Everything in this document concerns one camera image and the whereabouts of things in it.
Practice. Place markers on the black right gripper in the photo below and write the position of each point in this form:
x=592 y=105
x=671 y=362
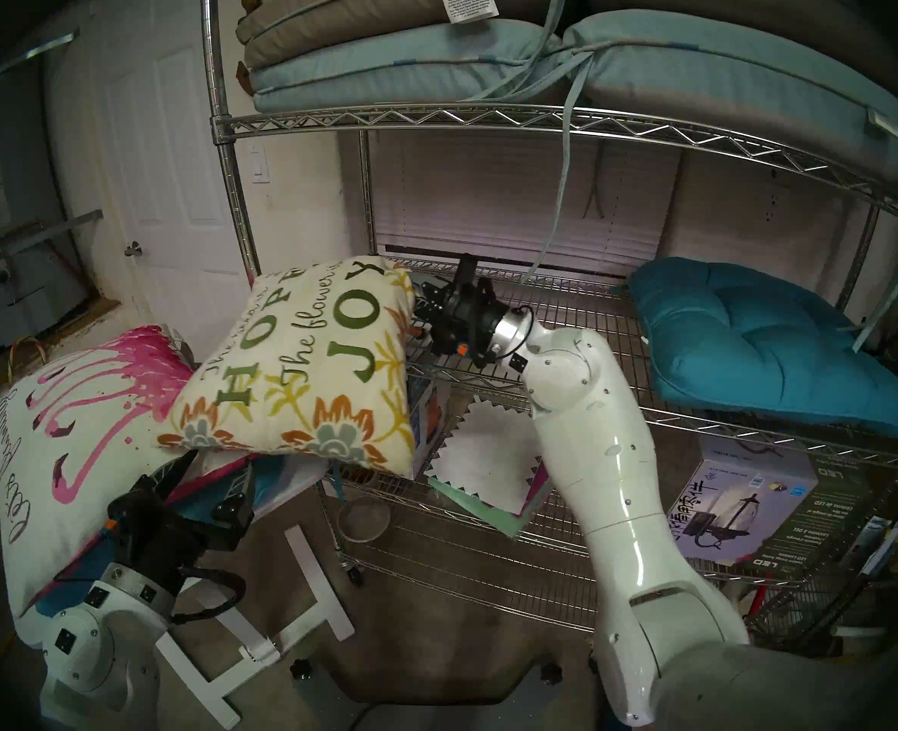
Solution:
x=464 y=318

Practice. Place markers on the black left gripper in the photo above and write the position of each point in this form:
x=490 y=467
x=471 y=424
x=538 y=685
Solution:
x=163 y=543

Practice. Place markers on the floral JOY throw pillow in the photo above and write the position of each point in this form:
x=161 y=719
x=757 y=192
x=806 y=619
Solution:
x=304 y=356

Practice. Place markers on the pink flamingo throw pillow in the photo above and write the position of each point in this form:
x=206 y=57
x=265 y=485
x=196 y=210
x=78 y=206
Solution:
x=76 y=448

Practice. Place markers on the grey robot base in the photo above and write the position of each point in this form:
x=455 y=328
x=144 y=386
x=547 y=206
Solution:
x=433 y=699

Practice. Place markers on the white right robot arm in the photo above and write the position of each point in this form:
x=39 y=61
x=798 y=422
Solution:
x=609 y=448

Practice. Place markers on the light blue cushion tie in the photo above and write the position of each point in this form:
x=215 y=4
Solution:
x=565 y=166
x=886 y=303

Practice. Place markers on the light blue bench cushion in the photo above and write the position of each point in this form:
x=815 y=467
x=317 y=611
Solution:
x=403 y=63

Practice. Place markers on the teal tufted seat cushion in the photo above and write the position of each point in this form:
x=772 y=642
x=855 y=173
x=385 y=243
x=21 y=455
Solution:
x=761 y=341

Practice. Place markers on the blue and taupe bench cushion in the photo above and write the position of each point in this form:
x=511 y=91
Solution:
x=723 y=59

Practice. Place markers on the small white cushion tag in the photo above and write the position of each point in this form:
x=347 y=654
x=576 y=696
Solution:
x=883 y=124

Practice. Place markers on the utility pump cardboard box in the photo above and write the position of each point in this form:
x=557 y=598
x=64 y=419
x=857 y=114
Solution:
x=426 y=425

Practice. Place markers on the white folding table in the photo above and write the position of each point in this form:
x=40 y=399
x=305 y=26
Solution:
x=319 y=577

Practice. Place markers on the clear glass bowl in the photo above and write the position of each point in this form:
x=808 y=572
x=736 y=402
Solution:
x=363 y=520

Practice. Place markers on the black floor knob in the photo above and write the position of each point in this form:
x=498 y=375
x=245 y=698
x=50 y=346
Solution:
x=551 y=673
x=302 y=669

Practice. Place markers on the magenta paper folder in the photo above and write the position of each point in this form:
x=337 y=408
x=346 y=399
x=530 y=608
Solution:
x=538 y=489

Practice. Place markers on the metal door knob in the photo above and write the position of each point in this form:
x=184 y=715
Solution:
x=133 y=249

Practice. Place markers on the grey water heater tank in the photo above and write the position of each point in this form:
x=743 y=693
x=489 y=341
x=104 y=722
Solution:
x=22 y=295

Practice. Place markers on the white panel door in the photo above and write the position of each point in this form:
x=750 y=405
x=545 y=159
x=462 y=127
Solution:
x=159 y=166

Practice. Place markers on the grey metal bar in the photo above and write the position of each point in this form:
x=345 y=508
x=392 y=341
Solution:
x=45 y=231

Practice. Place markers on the LED lamp product box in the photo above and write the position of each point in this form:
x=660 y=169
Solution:
x=738 y=509

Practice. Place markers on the white light switch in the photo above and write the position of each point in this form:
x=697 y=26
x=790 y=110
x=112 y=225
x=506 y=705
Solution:
x=260 y=164

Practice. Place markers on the wall power outlet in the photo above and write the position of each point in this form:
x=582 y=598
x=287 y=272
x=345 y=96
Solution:
x=776 y=196

